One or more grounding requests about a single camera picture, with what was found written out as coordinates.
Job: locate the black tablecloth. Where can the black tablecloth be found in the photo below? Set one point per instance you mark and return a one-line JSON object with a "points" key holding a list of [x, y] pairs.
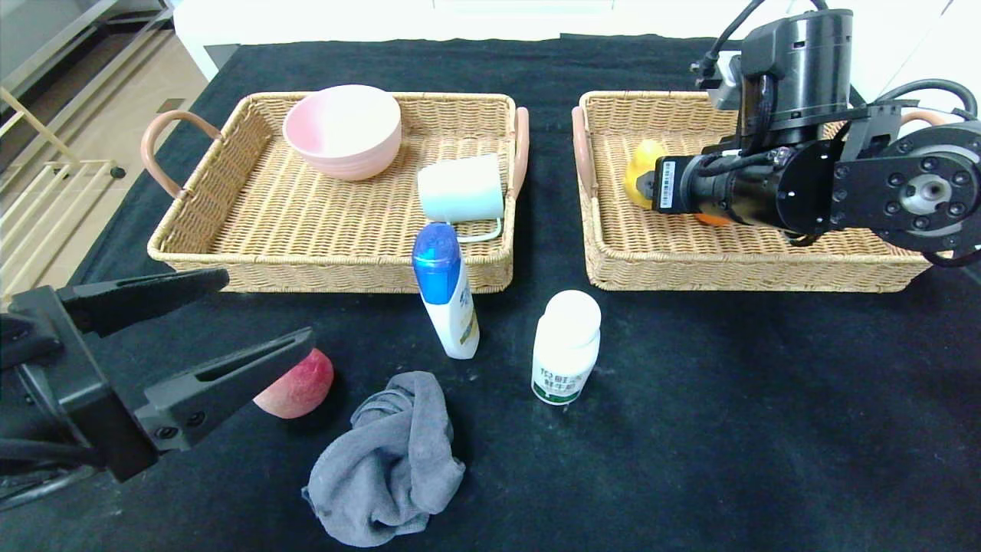
{"points": [[613, 475]]}

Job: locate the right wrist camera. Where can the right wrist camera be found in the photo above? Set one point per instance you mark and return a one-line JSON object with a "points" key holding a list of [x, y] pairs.
{"points": [[724, 88]]}

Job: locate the orange fruit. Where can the orange fruit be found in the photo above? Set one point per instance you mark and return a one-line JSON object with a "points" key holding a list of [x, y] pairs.
{"points": [[713, 220]]}

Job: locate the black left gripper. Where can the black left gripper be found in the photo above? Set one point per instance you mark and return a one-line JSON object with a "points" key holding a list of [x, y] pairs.
{"points": [[77, 383]]}

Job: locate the grey metal shelf frame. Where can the grey metal shelf frame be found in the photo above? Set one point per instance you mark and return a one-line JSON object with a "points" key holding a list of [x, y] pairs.
{"points": [[69, 42]]}

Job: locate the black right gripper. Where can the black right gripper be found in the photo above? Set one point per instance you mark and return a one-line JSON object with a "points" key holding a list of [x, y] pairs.
{"points": [[664, 185]]}

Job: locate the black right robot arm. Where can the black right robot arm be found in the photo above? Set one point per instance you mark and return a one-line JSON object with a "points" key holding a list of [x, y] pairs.
{"points": [[812, 69]]}

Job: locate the wooden rack on wheels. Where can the wooden rack on wheels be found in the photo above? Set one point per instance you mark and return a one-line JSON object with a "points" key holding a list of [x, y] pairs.
{"points": [[117, 173]]}

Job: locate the white shampoo bottle blue cap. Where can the white shampoo bottle blue cap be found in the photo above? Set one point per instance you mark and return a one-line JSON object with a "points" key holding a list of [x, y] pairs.
{"points": [[454, 322]]}

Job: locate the yellow pear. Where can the yellow pear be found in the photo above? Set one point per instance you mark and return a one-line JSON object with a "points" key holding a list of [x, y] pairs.
{"points": [[644, 157]]}

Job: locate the red peach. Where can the red peach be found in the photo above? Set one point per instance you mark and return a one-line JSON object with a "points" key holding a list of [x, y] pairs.
{"points": [[306, 391]]}

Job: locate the pink bowl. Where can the pink bowl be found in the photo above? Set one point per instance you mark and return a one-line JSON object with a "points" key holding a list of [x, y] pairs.
{"points": [[345, 146]]}

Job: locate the white milk bottle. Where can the white milk bottle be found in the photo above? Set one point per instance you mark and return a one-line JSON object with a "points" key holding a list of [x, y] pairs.
{"points": [[563, 360]]}

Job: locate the grey cloth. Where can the grey cloth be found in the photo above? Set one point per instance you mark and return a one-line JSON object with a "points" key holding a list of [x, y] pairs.
{"points": [[398, 460]]}

